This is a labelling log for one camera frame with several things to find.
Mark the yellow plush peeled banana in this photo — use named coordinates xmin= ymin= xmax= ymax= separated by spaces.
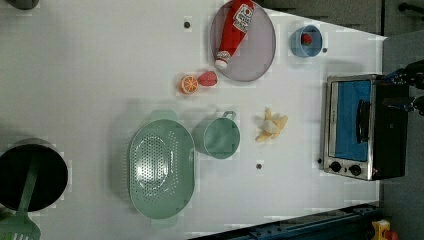
xmin=256 ymin=108 xmax=288 ymax=142

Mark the green mug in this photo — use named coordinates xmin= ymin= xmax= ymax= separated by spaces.
xmin=193 ymin=111 xmax=241 ymax=159

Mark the red strawberry toy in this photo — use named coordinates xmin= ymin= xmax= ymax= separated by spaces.
xmin=198 ymin=71 xmax=218 ymax=87

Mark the orange slice toy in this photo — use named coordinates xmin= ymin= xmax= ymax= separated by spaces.
xmin=179 ymin=76 xmax=198 ymax=94

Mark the green perforated colander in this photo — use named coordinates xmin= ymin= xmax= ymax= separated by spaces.
xmin=128 ymin=110 xmax=196 ymax=229

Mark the grey oval plate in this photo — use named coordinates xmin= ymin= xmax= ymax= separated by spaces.
xmin=209 ymin=1 xmax=276 ymax=82

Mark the blue cup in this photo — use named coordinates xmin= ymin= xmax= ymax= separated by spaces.
xmin=290 ymin=25 xmax=323 ymax=58

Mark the red ketchup bottle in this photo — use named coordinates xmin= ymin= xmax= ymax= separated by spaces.
xmin=215 ymin=0 xmax=255 ymax=70

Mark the strawberry in blue cup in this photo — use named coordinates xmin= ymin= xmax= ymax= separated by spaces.
xmin=301 ymin=34 xmax=313 ymax=46

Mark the silver toaster oven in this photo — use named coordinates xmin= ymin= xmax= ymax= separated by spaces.
xmin=323 ymin=74 xmax=409 ymax=181

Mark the black pot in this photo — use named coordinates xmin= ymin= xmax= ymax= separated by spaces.
xmin=0 ymin=138 xmax=69 ymax=212

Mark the yellow and red object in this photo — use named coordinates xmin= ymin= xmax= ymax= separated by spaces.
xmin=372 ymin=220 xmax=399 ymax=240

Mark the green slotted spatula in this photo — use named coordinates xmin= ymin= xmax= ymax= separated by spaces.
xmin=0 ymin=158 xmax=41 ymax=240

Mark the grey round object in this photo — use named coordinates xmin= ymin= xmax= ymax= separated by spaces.
xmin=6 ymin=0 xmax=40 ymax=10

